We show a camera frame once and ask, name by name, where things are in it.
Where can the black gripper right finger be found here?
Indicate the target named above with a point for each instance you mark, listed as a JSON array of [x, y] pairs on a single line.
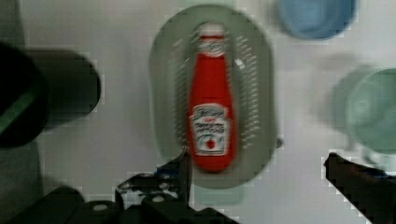
[[370, 190]]

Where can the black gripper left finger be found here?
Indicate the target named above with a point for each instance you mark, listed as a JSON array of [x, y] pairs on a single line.
[[171, 179]]

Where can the red ketchup bottle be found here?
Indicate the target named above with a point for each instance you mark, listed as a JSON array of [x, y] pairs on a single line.
[[211, 122]]

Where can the grey-green oval strainer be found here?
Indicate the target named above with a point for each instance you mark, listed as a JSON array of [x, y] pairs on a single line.
[[250, 68]]

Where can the green mug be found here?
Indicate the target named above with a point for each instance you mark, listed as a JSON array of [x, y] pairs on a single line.
[[363, 107]]

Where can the blue bowl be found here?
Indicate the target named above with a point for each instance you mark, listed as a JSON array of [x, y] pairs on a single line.
[[316, 19]]

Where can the black cylinder camera mount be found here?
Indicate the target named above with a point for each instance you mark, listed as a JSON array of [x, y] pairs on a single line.
[[42, 89]]

